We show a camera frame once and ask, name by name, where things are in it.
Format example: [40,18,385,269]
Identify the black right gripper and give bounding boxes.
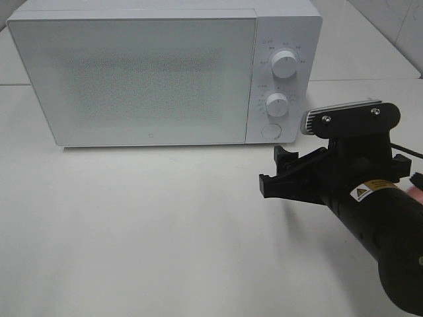
[258,133,397,207]

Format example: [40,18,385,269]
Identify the white round door button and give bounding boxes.
[261,123,282,139]

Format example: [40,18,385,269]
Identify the pink round plate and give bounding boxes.
[406,186,423,204]

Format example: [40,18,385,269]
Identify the white microwave door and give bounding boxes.
[9,18,256,147]

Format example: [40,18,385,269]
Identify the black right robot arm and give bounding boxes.
[259,133,422,315]

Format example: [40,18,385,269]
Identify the lower white round knob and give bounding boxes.
[266,93,289,118]

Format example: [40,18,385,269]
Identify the white round knob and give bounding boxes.
[266,93,289,118]
[271,49,298,79]

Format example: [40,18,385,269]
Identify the white microwave oven body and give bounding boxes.
[7,1,323,147]

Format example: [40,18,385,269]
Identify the upper white round knob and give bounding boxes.
[271,49,298,79]

